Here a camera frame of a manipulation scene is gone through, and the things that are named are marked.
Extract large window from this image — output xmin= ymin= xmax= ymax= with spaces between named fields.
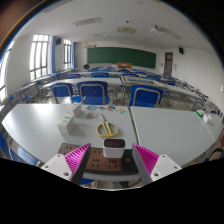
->
xmin=29 ymin=34 xmax=50 ymax=81

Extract orange lectern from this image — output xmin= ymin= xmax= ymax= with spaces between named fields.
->
xmin=116 ymin=62 xmax=133 ymax=69

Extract blue curtain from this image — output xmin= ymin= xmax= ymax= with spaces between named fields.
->
xmin=71 ymin=41 xmax=77 ymax=69
xmin=50 ymin=35 xmax=57 ymax=75

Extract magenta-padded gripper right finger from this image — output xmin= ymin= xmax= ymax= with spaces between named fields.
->
xmin=131 ymin=143 xmax=183 ymax=187

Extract rows of white desks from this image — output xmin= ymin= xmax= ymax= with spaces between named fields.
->
xmin=13 ymin=68 xmax=214 ymax=111

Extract white ceiling projector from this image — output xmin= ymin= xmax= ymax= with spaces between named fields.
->
xmin=149 ymin=25 xmax=164 ymax=34

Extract green chalkboard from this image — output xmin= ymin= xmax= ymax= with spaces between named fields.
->
xmin=86 ymin=46 xmax=157 ymax=70

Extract brown door with window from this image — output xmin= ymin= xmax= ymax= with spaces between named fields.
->
xmin=163 ymin=52 xmax=174 ymax=76

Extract ceiling light panels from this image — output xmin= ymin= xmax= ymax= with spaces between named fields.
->
xmin=42 ymin=0 xmax=183 ymax=46

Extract plain white box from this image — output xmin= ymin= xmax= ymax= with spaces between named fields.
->
xmin=72 ymin=101 xmax=89 ymax=119

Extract yellow-handled scissors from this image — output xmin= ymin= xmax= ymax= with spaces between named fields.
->
xmin=95 ymin=113 xmax=119 ymax=139

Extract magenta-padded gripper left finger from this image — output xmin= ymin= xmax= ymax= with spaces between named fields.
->
xmin=40 ymin=143 xmax=92 ymax=186

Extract white charger with dark face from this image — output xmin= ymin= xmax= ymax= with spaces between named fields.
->
xmin=102 ymin=138 xmax=126 ymax=159

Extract white box with coloured stickers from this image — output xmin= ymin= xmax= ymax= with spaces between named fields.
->
xmin=56 ymin=114 xmax=77 ymax=135

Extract narrow window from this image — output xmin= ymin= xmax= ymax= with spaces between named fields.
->
xmin=63 ymin=38 xmax=73 ymax=69

